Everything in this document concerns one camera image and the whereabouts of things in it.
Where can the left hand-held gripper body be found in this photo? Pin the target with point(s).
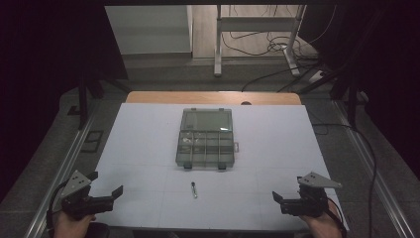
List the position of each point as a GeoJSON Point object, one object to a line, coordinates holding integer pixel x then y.
{"type": "Point", "coordinates": [79, 203]}

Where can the person's left hand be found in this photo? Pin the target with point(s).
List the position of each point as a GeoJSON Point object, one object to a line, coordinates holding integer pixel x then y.
{"type": "Point", "coordinates": [69, 228]}

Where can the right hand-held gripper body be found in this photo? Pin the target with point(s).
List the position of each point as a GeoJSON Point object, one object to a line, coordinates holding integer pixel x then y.
{"type": "Point", "coordinates": [310, 205]}

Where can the person's right hand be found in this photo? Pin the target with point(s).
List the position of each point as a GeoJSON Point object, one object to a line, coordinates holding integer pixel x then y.
{"type": "Point", "coordinates": [325, 226]}

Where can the white metal desk frame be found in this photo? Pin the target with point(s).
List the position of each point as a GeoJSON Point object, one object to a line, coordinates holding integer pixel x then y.
{"type": "Point", "coordinates": [257, 23]}

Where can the aluminium floor rail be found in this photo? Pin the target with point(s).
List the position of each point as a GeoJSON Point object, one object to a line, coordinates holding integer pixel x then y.
{"type": "Point", "coordinates": [62, 168]}
{"type": "Point", "coordinates": [373, 172]}

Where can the white cabinet panel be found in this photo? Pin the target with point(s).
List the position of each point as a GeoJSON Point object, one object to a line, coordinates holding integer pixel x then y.
{"type": "Point", "coordinates": [148, 29]}

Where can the clear plastic compartment box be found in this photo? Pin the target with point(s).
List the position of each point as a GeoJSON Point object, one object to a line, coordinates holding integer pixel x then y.
{"type": "Point", "coordinates": [205, 145]}

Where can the black metal stand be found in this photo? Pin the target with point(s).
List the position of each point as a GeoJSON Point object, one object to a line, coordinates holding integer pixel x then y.
{"type": "Point", "coordinates": [82, 105]}
{"type": "Point", "coordinates": [352, 99]}

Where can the white table cover sheet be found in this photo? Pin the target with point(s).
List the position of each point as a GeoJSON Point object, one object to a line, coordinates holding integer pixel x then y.
{"type": "Point", "coordinates": [264, 148]}

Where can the white power strip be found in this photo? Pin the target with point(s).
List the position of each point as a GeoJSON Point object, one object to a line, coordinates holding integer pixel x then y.
{"type": "Point", "coordinates": [316, 76]}

